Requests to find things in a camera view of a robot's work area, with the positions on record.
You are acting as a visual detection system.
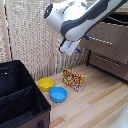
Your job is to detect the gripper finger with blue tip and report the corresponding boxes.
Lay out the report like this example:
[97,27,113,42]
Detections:
[84,34,91,41]
[75,48,83,55]

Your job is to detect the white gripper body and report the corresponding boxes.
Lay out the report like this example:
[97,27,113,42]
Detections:
[58,38,82,57]

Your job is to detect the silver drawer handle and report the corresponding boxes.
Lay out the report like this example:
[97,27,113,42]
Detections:
[96,54,116,66]
[84,34,114,46]

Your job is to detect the dark brown drawer cabinet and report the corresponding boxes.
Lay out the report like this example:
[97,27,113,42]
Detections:
[86,9,128,83]

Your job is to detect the yellow plastic bowl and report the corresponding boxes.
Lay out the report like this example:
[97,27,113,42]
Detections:
[37,77,56,93]

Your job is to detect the blue plastic bowl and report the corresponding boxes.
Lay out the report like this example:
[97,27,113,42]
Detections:
[48,86,69,104]

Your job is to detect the red yellow patterned snack box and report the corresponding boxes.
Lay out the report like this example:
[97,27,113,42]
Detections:
[61,67,86,93]

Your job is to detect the beige woven folding screen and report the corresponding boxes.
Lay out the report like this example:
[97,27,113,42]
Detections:
[0,0,128,83]

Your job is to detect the black fabric storage box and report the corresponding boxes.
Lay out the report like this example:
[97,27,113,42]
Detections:
[0,59,52,128]

